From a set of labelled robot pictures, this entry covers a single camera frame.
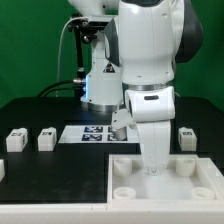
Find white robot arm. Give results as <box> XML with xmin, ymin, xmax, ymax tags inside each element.
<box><xmin>68</xmin><ymin>0</ymin><xmax>203</xmax><ymax>175</ymax></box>

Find black camera stand pole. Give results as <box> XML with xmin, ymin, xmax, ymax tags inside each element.
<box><xmin>74</xmin><ymin>29</ymin><xmax>85</xmax><ymax>97</ymax></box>

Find white L-shaped obstacle fence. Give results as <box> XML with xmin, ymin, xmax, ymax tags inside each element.
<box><xmin>0</xmin><ymin>197</ymin><xmax>224</xmax><ymax>224</ymax></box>

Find black camera on stand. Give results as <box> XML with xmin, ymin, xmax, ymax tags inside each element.
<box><xmin>68</xmin><ymin>15</ymin><xmax>113</xmax><ymax>33</ymax></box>

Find black cables at base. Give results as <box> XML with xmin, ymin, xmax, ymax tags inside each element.
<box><xmin>36</xmin><ymin>78</ymin><xmax>87</xmax><ymax>98</ymax></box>

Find white square tabletop tray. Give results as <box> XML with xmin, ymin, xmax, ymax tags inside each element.
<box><xmin>107</xmin><ymin>154</ymin><xmax>224</xmax><ymax>202</ymax></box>

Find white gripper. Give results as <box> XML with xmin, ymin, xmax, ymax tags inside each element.
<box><xmin>111</xmin><ymin>108</ymin><xmax>172</xmax><ymax>177</ymax></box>

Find white camera cable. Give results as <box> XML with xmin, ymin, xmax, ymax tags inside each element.
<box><xmin>55</xmin><ymin>17</ymin><xmax>81</xmax><ymax>98</ymax></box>

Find white sheet with markers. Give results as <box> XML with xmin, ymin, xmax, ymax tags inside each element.
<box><xmin>59</xmin><ymin>125</ymin><xmax>139</xmax><ymax>144</ymax></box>

